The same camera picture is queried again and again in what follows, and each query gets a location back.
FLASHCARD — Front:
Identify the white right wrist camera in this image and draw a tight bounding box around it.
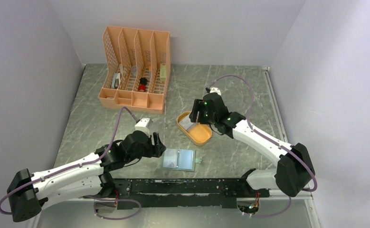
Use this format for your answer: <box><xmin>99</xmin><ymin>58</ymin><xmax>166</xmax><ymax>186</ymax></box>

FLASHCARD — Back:
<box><xmin>205</xmin><ymin>87</ymin><xmax>222</xmax><ymax>96</ymax></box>

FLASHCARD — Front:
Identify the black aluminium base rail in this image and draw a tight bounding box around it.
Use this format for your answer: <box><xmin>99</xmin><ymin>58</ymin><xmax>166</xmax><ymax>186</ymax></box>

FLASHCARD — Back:
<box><xmin>35</xmin><ymin>178</ymin><xmax>313</xmax><ymax>210</ymax></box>

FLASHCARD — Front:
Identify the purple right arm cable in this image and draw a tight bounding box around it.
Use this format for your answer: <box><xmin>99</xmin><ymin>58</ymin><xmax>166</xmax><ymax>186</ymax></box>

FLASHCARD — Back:
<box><xmin>205</xmin><ymin>74</ymin><xmax>318</xmax><ymax>219</ymax></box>

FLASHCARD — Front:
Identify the red black stamp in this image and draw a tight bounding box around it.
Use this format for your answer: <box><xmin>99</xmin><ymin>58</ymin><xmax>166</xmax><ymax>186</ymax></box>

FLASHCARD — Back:
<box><xmin>138</xmin><ymin>77</ymin><xmax>148</xmax><ymax>92</ymax></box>

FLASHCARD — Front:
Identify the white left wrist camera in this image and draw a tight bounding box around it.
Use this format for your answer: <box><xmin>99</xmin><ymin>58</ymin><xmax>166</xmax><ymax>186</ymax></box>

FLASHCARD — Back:
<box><xmin>134</xmin><ymin>118</ymin><xmax>153</xmax><ymax>134</ymax></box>

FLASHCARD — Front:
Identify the grey credit card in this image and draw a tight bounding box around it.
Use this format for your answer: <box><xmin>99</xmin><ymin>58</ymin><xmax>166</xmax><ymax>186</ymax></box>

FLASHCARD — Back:
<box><xmin>180</xmin><ymin>118</ymin><xmax>196</xmax><ymax>131</ymax></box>

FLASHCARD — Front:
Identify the white VIP card in holder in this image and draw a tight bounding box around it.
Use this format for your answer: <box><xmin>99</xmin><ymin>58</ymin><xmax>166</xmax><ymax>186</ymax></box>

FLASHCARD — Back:
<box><xmin>162</xmin><ymin>149</ymin><xmax>179</xmax><ymax>169</ymax></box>

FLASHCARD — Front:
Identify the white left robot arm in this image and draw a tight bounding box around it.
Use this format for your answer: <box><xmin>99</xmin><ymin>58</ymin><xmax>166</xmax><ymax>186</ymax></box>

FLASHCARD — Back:
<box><xmin>7</xmin><ymin>130</ymin><xmax>166</xmax><ymax>222</ymax></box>

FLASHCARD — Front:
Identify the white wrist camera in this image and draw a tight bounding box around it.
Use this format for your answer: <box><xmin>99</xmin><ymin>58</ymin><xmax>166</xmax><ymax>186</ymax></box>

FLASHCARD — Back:
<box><xmin>205</xmin><ymin>87</ymin><xmax>222</xmax><ymax>96</ymax></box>
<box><xmin>134</xmin><ymin>118</ymin><xmax>153</xmax><ymax>134</ymax></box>

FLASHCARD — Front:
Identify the orange plastic desk organizer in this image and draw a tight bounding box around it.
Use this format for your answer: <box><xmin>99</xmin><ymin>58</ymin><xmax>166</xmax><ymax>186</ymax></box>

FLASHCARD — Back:
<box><xmin>98</xmin><ymin>26</ymin><xmax>171</xmax><ymax>114</ymax></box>

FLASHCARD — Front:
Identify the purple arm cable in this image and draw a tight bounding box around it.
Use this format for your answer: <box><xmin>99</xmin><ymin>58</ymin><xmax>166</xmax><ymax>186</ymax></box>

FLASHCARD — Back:
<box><xmin>0</xmin><ymin>106</ymin><xmax>142</xmax><ymax>220</ymax></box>
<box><xmin>205</xmin><ymin>74</ymin><xmax>318</xmax><ymax>219</ymax></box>

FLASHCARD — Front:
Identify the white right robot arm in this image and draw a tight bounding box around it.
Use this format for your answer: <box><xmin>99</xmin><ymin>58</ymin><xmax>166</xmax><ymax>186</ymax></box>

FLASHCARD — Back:
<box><xmin>189</xmin><ymin>92</ymin><xmax>315</xmax><ymax>197</ymax></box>

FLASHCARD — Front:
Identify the green leather card holder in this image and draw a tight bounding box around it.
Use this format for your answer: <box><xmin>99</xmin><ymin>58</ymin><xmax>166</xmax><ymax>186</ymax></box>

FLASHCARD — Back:
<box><xmin>162</xmin><ymin>149</ymin><xmax>202</xmax><ymax>171</ymax></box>

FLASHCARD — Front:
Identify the pale green eraser box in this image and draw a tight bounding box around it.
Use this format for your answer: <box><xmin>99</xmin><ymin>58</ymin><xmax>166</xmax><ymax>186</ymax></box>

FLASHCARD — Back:
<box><xmin>159</xmin><ymin>63</ymin><xmax>167</xmax><ymax>84</ymax></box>

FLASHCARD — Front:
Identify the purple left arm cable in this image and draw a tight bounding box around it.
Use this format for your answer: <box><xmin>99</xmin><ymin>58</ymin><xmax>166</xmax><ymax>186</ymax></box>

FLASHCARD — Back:
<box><xmin>0</xmin><ymin>106</ymin><xmax>142</xmax><ymax>220</ymax></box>

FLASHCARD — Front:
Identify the grey white utility knife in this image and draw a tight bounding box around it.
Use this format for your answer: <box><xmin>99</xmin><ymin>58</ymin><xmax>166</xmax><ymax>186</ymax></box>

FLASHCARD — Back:
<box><xmin>111</xmin><ymin>72</ymin><xmax>121</xmax><ymax>89</ymax></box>

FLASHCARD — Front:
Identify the yellow oval tray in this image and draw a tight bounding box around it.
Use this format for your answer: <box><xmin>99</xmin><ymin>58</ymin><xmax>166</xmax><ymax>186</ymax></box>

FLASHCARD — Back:
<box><xmin>177</xmin><ymin>111</ymin><xmax>212</xmax><ymax>146</ymax></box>

